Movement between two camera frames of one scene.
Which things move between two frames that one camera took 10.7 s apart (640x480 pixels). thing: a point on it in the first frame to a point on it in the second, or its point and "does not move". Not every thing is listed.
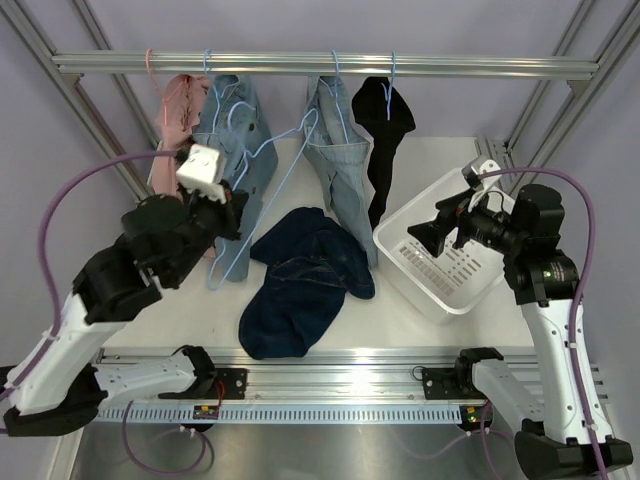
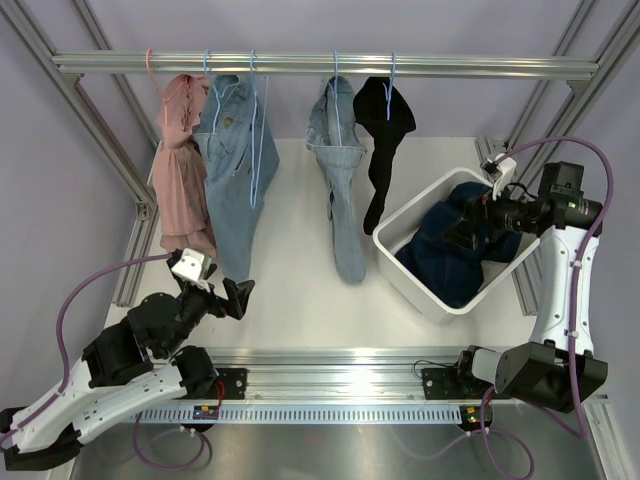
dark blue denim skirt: [313, 261] to [451, 273]
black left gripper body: [210, 219] to [209, 302]
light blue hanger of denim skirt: [216, 89] does not move
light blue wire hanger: [248, 152] to [254, 82]
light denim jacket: [232, 118] does not move
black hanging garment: [386, 118] does not move
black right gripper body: [474, 219] does not move
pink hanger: [147, 64] does not move
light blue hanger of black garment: [388, 95] does not move
